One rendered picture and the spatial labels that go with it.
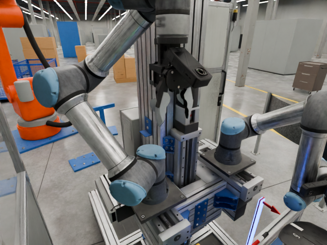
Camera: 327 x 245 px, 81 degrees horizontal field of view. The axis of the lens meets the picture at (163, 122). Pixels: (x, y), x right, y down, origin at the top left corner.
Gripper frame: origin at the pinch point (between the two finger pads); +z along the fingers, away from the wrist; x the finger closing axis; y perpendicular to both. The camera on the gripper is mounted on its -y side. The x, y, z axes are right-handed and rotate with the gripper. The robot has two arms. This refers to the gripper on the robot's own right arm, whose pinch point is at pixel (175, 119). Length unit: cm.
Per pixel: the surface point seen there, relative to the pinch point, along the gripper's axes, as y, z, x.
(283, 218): -14, 63, -59
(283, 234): -25.9, 29.4, -18.6
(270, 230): -14, 63, -47
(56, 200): 160, 148, 40
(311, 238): -30.6, 30.6, -24.8
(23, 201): 52, 48, 46
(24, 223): 37, 48, 45
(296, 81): 237, 118, -662
